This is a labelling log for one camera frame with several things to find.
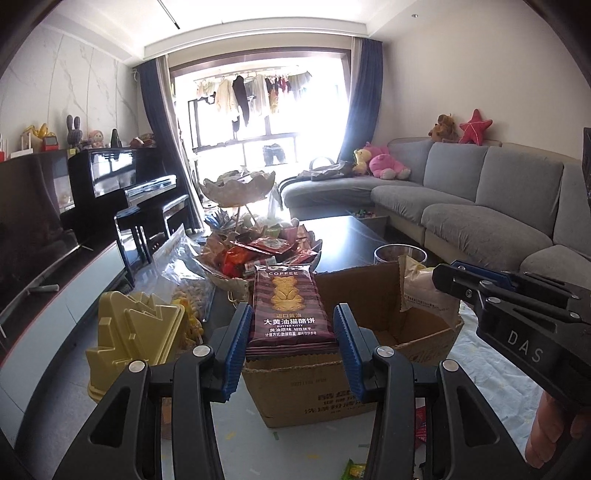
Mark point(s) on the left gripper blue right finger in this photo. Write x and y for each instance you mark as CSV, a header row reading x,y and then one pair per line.
x,y
354,351

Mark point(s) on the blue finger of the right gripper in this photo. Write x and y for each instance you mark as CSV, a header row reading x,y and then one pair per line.
x,y
470,274

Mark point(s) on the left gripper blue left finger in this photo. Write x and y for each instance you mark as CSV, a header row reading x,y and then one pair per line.
x,y
233,348

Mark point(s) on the brown bear biscuit packet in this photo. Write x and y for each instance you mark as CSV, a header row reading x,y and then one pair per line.
x,y
288,316

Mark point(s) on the white snack bag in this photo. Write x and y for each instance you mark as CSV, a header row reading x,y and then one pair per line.
x,y
419,291

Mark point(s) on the clear plastic bag of snacks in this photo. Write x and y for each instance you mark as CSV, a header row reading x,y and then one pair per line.
x,y
179,276

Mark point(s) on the right hand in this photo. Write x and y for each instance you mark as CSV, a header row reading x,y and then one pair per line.
x,y
548,426

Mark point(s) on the grey sectional sofa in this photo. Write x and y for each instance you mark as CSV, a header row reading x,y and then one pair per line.
x,y
504,207

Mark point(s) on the white two-tier snack tray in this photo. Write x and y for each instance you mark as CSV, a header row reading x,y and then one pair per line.
x,y
241,241

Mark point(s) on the yellow lidded snack container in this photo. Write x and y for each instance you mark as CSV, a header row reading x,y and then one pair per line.
x,y
132,327

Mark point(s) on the grey toy storage box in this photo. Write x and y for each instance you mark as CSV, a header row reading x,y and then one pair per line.
x,y
375,222

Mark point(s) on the green candy packet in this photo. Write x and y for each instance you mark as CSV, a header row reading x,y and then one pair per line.
x,y
354,471

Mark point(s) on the white tv cabinet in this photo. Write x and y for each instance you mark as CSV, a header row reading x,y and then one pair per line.
x,y
26,362

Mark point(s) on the black piano bench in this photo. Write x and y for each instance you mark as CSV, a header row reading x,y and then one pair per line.
x,y
142,230

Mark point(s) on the red star pillow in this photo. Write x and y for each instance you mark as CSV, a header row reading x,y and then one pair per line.
x,y
474,130

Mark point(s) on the grey bag on sofa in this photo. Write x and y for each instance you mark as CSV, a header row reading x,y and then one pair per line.
x,y
326,169

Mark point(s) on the brown plush dog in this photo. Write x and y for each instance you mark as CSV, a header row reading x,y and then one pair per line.
x,y
444,130

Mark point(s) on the pink plush pig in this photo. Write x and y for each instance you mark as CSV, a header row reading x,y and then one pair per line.
x,y
383,165

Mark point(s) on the yellow plush toy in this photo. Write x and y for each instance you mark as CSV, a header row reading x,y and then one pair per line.
x,y
362,160

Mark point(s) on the black upright piano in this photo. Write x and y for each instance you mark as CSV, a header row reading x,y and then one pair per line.
x,y
108,180

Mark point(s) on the right blue curtain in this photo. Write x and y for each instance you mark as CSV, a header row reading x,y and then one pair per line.
x,y
366,99

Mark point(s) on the blue curtain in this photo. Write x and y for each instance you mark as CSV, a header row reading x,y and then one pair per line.
x,y
156,93
366,99

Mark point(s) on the black television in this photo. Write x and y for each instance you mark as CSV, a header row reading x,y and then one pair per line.
x,y
37,238

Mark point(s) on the pink doll figure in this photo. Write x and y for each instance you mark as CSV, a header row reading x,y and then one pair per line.
x,y
96,139

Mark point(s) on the hanging laundry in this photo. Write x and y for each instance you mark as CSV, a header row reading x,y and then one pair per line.
x,y
240,98

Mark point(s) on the grey bunny figure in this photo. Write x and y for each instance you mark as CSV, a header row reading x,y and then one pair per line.
x,y
74,132

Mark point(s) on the left blue curtain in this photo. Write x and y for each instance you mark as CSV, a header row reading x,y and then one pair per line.
x,y
156,93

